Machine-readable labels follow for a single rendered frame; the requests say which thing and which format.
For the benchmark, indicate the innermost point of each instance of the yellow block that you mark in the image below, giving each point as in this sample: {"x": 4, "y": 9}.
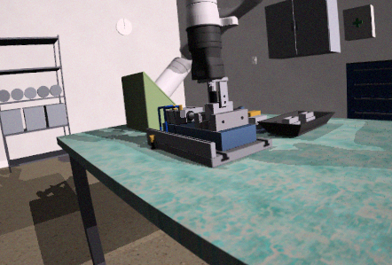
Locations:
{"x": 253, "y": 114}

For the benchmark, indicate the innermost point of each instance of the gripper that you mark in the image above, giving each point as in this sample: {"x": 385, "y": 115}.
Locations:
{"x": 205, "y": 44}

